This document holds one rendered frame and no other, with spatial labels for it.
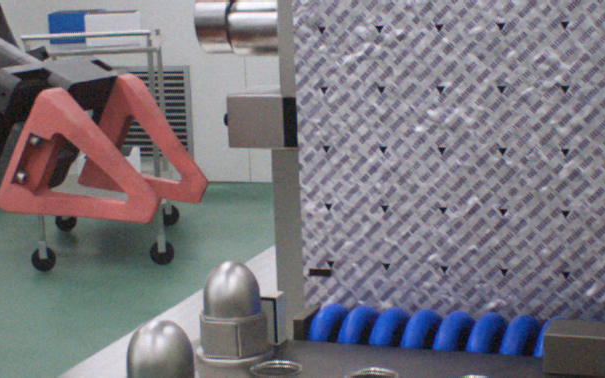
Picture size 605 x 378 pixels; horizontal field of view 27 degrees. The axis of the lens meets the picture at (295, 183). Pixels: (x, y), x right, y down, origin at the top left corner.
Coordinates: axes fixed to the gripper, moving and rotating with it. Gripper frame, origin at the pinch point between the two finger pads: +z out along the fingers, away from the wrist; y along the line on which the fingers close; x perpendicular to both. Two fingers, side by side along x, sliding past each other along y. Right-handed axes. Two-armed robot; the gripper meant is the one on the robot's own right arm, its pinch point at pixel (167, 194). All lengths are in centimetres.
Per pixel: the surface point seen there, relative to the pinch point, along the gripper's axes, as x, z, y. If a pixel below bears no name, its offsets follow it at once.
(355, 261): 2.0, 10.6, 0.1
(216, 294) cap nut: 0.1, 6.9, 8.0
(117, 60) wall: -167, -254, -557
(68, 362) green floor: -174, -106, -276
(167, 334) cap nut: 1.6, 8.2, 16.9
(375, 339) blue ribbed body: 0.3, 13.7, 3.6
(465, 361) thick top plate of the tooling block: 2.3, 18.0, 5.3
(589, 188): 10.8, 19.0, 0.2
